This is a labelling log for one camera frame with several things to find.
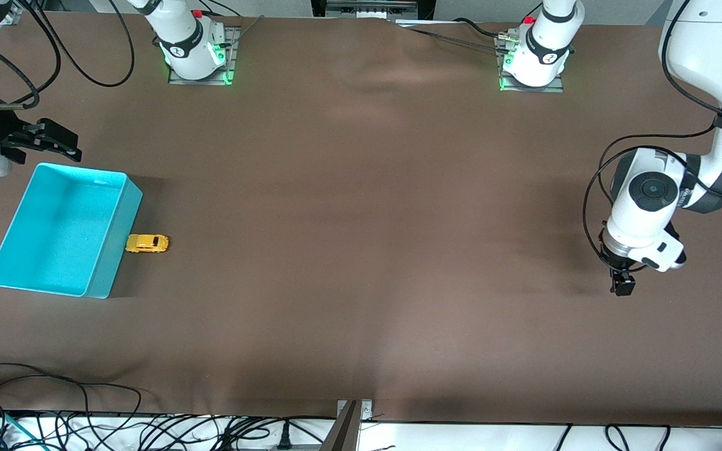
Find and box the yellow beetle toy car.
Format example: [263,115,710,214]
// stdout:
[125,234,170,254]

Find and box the turquoise plastic bin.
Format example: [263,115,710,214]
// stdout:
[0,162,144,299]

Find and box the brown table cover sheet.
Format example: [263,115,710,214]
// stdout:
[0,13,722,427]

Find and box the silver power strip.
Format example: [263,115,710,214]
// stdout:
[325,0,399,18]

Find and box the black cable with grey connector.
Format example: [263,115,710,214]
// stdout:
[0,25,42,110]

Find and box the black looping cable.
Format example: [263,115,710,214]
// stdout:
[19,0,136,88]

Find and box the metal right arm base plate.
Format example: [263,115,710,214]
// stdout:
[169,26,236,86]

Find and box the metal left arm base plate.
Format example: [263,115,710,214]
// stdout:
[500,34,565,93]

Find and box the black cable loop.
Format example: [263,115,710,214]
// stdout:
[0,362,144,433]

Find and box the thin grey cable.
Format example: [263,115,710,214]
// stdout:
[234,16,265,44]

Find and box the thin dark straight cable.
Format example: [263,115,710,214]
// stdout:
[408,28,503,49]

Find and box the thick black curved cable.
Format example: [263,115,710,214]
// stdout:
[454,18,507,38]

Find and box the silver table edge bracket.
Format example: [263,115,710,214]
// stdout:
[337,399,374,422]

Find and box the grey metal post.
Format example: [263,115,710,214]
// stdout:
[320,401,362,451]

